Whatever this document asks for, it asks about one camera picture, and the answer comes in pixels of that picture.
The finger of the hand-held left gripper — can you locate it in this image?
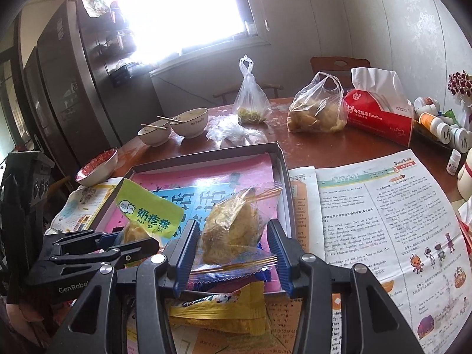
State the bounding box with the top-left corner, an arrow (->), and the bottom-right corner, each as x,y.
44,230 -> 124,252
55,237 -> 161,267

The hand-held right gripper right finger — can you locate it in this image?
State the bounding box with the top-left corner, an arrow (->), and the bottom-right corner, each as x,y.
266,219 -> 428,354

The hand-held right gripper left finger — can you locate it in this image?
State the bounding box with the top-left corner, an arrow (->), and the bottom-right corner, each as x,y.
46,219 -> 201,354

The green label snack packet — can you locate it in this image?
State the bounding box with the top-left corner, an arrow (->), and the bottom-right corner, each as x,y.
111,179 -> 185,246

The clear brown pastry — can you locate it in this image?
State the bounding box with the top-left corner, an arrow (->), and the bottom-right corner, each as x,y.
190,186 -> 283,275

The shallow dark cardboard box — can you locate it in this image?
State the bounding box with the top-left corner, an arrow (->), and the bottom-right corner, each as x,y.
92,141 -> 296,299

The gold snack packet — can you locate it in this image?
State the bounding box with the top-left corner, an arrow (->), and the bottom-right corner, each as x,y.
169,282 -> 273,336

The colourful illustrated newspaper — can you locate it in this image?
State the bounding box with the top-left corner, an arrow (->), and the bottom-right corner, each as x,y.
50,177 -> 124,235

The red patterned bowl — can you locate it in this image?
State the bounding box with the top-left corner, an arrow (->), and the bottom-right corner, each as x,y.
75,147 -> 119,187

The pink printed sheet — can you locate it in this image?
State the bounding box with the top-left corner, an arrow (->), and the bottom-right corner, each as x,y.
107,153 -> 284,296

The white english text newspaper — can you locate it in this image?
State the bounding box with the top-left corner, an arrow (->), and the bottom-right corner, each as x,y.
288,149 -> 472,354

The cream ceramic bowl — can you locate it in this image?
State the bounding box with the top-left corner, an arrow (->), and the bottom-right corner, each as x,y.
170,108 -> 209,139
137,124 -> 173,147

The dark refrigerator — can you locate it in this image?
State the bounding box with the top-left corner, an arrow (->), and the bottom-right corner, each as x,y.
22,0 -> 157,192

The crumpled clear plastic bag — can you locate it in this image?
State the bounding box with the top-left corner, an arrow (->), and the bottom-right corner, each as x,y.
206,116 -> 268,144

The clear bag of fried food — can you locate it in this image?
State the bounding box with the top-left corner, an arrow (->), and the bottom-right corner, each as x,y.
287,71 -> 349,133

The tall knotted clear plastic bag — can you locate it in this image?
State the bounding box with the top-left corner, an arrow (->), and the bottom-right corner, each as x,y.
232,55 -> 271,124

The red tissue pack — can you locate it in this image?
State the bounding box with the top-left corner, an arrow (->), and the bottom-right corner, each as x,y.
343,67 -> 414,146

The small white medicine bottle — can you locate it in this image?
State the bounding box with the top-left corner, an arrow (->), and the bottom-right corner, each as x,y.
446,149 -> 461,176

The cream rabbit figurine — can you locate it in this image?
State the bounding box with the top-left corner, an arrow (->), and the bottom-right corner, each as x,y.
456,151 -> 472,201

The orange medicine bottle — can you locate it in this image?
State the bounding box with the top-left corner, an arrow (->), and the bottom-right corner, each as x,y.
418,112 -> 456,141

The bright window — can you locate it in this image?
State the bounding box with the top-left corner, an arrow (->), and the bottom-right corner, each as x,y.
107,0 -> 270,63

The red flower ornament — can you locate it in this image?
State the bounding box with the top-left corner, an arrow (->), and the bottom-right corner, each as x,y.
447,69 -> 472,98

